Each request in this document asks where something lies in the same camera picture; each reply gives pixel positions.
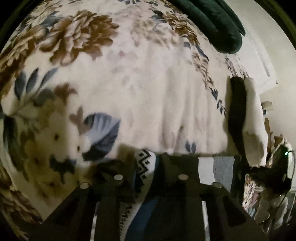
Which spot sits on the teal zigzag pattern sock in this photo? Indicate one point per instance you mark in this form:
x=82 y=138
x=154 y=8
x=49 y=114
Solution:
x=146 y=164

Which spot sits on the black white grey sock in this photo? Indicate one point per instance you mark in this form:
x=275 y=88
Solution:
x=216 y=169

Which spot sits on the black garment with brown label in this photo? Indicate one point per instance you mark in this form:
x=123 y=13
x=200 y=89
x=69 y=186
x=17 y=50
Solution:
x=237 y=114

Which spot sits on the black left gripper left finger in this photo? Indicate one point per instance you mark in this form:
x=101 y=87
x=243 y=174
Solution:
x=91 y=211

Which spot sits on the cream ribbed garment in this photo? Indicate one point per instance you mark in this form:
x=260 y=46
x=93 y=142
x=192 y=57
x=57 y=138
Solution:
x=254 y=135

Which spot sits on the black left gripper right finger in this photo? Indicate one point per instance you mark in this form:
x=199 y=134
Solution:
x=185 y=209

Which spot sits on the white crumpled bedding pile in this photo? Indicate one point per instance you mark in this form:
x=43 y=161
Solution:
x=268 y=210

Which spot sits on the floral fleece blanket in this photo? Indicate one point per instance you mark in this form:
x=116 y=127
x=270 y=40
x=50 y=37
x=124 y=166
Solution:
x=90 y=81

